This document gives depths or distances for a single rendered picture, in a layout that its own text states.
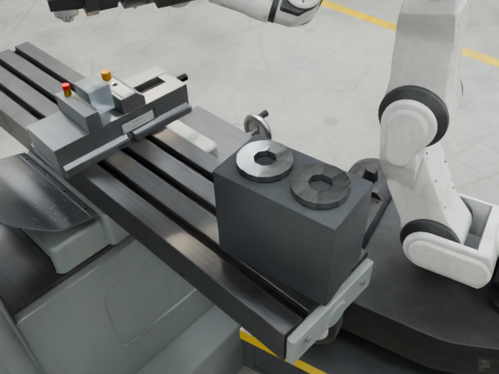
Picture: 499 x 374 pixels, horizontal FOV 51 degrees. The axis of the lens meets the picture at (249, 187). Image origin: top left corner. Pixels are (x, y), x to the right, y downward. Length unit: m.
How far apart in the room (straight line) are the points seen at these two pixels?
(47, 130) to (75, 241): 0.24
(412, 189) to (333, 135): 1.52
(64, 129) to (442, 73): 0.77
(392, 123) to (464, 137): 1.79
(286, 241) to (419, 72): 0.46
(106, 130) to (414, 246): 0.75
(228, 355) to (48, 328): 0.64
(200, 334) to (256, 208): 0.96
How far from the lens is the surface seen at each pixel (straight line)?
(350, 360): 1.44
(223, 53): 3.45
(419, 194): 1.26
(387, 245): 1.46
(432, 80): 1.09
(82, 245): 1.22
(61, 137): 1.16
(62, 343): 1.37
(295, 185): 0.77
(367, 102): 3.01
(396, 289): 1.38
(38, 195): 1.23
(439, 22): 1.01
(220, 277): 0.91
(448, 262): 1.30
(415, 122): 1.08
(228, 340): 1.71
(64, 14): 1.11
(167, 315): 1.59
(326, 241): 0.76
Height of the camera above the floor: 1.65
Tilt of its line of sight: 43 degrees down
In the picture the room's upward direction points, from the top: 2 degrees counter-clockwise
